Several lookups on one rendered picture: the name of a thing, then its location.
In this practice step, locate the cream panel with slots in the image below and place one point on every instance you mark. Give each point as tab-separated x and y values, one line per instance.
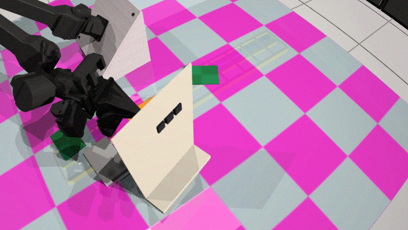
157	145

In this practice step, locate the orange square mat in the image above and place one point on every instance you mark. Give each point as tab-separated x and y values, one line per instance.
144	103

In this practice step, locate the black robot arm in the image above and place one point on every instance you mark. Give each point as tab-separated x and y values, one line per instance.
39	56

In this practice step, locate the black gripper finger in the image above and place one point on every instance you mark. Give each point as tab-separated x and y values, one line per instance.
111	114
111	95

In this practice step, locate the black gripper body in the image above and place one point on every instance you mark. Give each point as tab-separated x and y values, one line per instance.
84	82

